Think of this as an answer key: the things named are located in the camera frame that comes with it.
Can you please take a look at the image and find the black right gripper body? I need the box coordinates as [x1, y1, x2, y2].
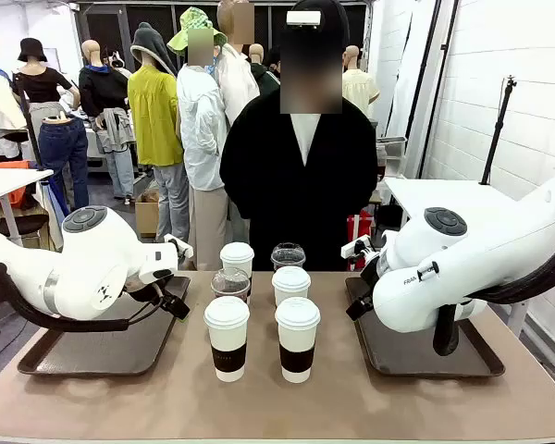
[360, 252, 390, 298]

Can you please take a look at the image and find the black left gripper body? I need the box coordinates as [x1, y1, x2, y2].
[124, 270, 177, 302]

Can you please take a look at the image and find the white paper cup brown sleeve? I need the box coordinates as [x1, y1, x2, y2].
[274, 297, 321, 384]
[219, 241, 255, 279]
[203, 295, 251, 383]
[271, 265, 312, 307]

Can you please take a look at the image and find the clear plastic iced tea cup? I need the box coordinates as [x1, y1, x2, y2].
[211, 266, 252, 305]
[270, 242, 306, 272]

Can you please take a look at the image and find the dark brown plastic tray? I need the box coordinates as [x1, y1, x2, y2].
[344, 276, 506, 379]
[17, 276, 191, 376]

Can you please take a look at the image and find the red shopping bag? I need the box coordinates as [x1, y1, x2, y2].
[346, 208, 376, 272]

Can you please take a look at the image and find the person in black cardigan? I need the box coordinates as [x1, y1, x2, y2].
[219, 0, 380, 272]

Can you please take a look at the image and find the large white table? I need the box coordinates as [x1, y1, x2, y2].
[383, 177, 531, 232]

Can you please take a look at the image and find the glass jar of tea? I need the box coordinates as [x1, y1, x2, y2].
[376, 143, 389, 182]

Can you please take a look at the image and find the mannequin white jacket green hat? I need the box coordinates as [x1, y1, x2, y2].
[166, 6, 230, 272]

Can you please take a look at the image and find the mannequin torso in blue jeans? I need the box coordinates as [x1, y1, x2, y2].
[38, 115, 91, 210]

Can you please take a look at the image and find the white side table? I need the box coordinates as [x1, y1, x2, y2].
[0, 167, 56, 247]

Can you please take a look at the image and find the mannequin in pale yellow shirt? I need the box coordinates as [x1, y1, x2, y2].
[340, 44, 381, 120]

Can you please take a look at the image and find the black tripod stand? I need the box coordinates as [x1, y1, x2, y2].
[479, 75, 519, 187]

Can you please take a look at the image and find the mannequin in black sweater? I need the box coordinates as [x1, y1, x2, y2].
[78, 39, 136, 201]

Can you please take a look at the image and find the tall mannequin in white shirt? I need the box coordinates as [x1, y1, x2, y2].
[215, 0, 261, 127]

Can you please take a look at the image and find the mannequin in dark green top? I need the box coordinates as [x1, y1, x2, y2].
[248, 43, 281, 99]

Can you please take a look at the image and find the mannequin black hat black top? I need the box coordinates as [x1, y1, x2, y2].
[11, 37, 82, 140]

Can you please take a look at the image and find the black backdrop stand pole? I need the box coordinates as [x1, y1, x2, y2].
[404, 0, 459, 179]

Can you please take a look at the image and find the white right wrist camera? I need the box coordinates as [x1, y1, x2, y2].
[340, 234, 374, 260]

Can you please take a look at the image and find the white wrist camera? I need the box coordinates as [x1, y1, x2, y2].
[340, 234, 374, 260]
[164, 234, 194, 260]

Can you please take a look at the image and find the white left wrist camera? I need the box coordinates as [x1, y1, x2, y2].
[164, 234, 194, 260]

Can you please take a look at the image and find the black left arm cable sleeve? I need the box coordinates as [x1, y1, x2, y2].
[0, 262, 166, 333]

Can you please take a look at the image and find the white head-mounted camera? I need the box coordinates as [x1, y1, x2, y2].
[286, 9, 323, 27]

